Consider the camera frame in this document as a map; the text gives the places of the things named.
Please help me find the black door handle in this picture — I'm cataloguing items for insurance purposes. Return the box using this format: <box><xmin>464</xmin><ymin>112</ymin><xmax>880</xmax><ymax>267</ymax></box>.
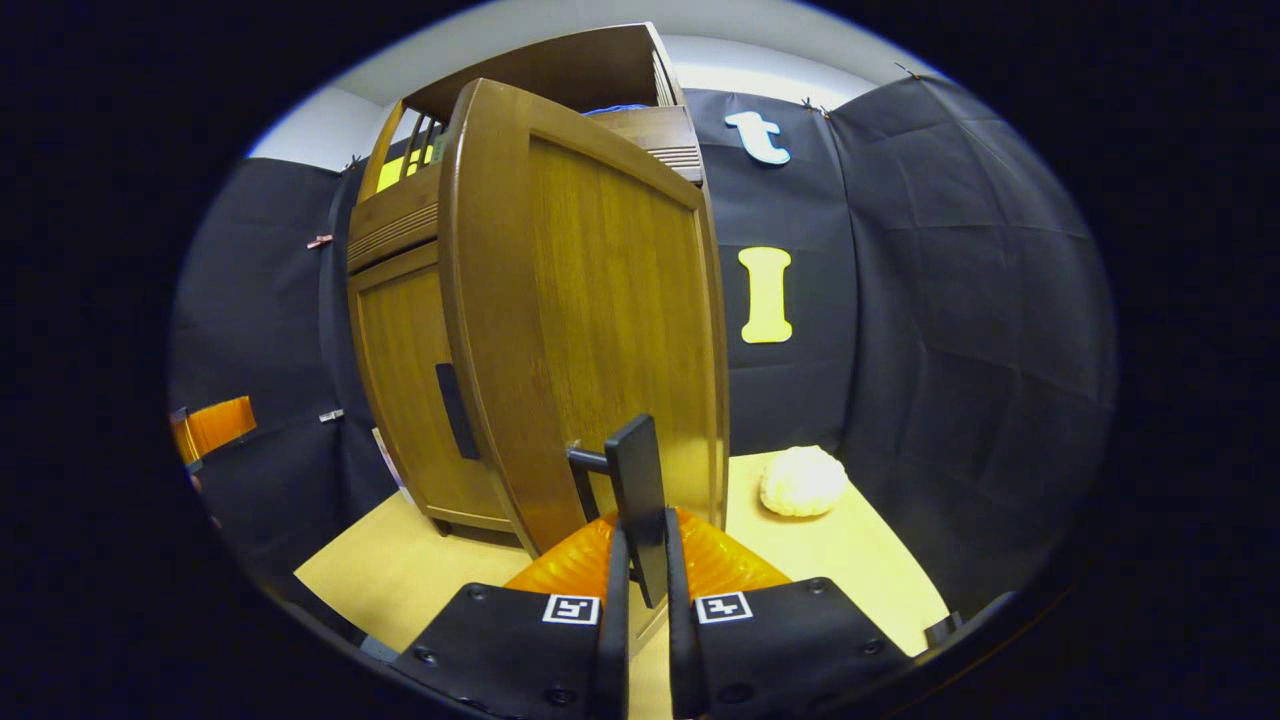
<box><xmin>567</xmin><ymin>413</ymin><xmax>669</xmax><ymax>609</ymax></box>
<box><xmin>435</xmin><ymin>363</ymin><xmax>481</xmax><ymax>461</ymax></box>

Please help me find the wooden shoe cabinet door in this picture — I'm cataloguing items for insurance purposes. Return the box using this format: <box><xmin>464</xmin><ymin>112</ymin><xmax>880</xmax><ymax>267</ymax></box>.
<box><xmin>438</xmin><ymin>78</ymin><xmax>731</xmax><ymax>651</ymax></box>
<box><xmin>350</xmin><ymin>243</ymin><xmax>516</xmax><ymax>531</ymax></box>

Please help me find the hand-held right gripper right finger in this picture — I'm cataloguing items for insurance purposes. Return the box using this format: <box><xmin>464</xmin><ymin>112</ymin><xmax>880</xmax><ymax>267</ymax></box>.
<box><xmin>663</xmin><ymin>508</ymin><xmax>916</xmax><ymax>720</ymax></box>

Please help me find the cream knitted ball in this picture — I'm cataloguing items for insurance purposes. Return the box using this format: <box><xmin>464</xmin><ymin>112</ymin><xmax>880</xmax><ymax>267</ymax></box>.
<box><xmin>759</xmin><ymin>446</ymin><xmax>849</xmax><ymax>518</ymax></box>

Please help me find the wooden double-door shoe cabinet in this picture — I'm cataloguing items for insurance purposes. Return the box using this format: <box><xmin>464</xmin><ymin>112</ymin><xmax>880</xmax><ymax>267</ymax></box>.
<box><xmin>345</xmin><ymin>22</ymin><xmax>706</xmax><ymax>536</ymax></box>

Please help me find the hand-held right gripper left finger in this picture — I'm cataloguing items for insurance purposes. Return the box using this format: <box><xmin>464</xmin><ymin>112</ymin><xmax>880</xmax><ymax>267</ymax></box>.
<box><xmin>390</xmin><ymin>510</ymin><xmax>633</xmax><ymax>720</ymax></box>

